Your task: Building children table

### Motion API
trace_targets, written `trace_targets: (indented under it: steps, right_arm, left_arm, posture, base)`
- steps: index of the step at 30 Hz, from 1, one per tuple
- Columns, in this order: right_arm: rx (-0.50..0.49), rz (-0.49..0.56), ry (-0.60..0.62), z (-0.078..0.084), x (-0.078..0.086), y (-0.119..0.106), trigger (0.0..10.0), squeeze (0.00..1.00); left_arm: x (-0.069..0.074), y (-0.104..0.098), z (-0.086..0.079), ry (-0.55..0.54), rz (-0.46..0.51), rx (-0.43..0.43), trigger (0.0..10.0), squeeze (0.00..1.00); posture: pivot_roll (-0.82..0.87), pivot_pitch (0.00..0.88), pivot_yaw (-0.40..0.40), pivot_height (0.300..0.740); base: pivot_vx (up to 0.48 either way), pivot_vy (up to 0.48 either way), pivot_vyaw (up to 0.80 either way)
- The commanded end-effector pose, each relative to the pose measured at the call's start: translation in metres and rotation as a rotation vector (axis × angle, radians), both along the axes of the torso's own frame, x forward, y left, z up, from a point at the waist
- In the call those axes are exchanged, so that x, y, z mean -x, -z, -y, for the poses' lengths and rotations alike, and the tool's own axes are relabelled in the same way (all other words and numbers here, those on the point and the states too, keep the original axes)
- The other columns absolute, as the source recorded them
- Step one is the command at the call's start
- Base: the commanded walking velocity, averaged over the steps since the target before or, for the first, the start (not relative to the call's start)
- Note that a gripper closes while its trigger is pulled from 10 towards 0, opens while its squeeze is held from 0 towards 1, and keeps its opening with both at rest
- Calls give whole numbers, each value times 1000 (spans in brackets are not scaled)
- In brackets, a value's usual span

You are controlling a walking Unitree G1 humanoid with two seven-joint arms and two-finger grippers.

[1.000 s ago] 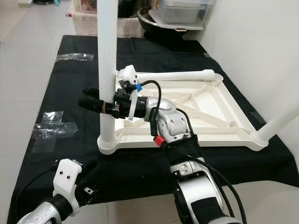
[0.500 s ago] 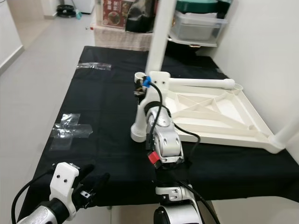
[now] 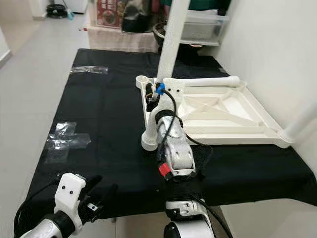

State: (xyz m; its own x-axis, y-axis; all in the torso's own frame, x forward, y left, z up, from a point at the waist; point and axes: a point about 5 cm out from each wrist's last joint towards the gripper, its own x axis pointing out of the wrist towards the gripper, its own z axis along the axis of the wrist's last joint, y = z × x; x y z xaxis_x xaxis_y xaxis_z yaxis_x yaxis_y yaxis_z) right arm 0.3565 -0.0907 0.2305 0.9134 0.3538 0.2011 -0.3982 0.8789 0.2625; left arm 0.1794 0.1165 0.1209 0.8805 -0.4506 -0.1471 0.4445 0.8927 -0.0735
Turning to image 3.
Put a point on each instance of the clear plastic storage box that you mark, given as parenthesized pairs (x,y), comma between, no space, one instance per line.
(203,27)

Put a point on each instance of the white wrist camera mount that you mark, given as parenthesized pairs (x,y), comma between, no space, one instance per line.
(69,193)
(173,85)

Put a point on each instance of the black bag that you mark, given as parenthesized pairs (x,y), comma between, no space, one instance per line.
(136,17)

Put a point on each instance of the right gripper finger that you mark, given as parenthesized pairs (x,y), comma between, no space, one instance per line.
(149,91)

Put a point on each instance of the beige bench cover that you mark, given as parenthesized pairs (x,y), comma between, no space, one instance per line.
(119,40)

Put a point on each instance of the long clear tape strip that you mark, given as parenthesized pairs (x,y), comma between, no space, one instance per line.
(89,70)

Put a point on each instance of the black wok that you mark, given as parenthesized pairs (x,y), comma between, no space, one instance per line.
(161,37)

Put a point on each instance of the crossed clear tape strips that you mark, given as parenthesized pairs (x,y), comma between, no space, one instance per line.
(67,141)

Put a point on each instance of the dark green box lid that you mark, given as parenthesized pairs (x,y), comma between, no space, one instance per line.
(208,4)

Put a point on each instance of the white plastic table top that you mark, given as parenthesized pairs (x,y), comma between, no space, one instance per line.
(237,136)

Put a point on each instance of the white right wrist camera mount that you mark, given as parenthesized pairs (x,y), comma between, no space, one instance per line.
(173,85)

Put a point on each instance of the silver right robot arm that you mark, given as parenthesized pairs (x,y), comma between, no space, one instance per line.
(178,148)

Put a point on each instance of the white cabinet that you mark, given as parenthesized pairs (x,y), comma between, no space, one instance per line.
(79,5)

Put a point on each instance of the red printed carton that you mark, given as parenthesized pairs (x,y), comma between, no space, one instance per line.
(110,15)

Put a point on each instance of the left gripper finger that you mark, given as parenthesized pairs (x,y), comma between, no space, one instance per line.
(109,194)
(93,182)

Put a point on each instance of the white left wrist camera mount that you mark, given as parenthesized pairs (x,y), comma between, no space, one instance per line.
(69,193)

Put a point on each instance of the orange lid storage box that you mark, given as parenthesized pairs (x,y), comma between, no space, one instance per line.
(92,17)

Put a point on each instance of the black table cloth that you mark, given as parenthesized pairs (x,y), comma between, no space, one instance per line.
(104,163)

